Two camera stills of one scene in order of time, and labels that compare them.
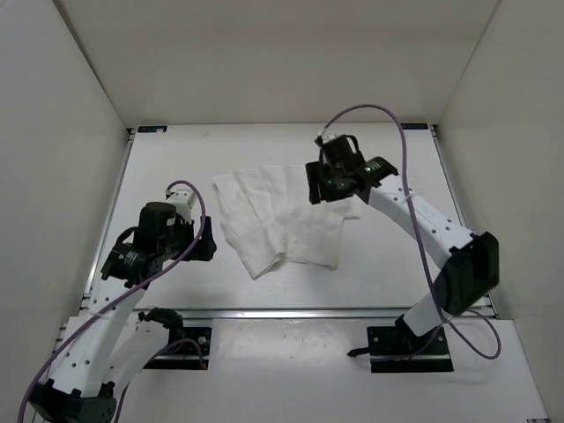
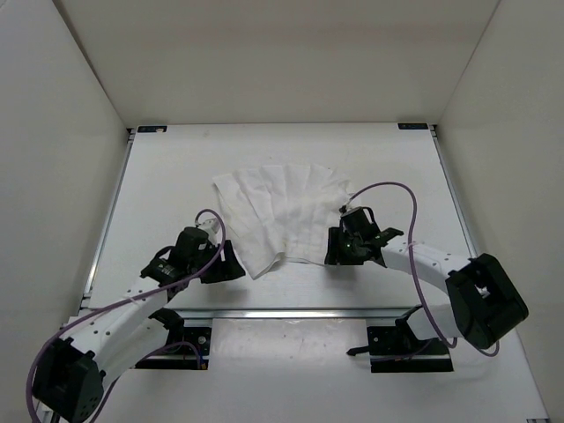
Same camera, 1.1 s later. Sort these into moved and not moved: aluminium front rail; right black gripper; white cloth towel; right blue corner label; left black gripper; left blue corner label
Moved: right black gripper; left black gripper
Not moved: aluminium front rail; left blue corner label; right blue corner label; white cloth towel
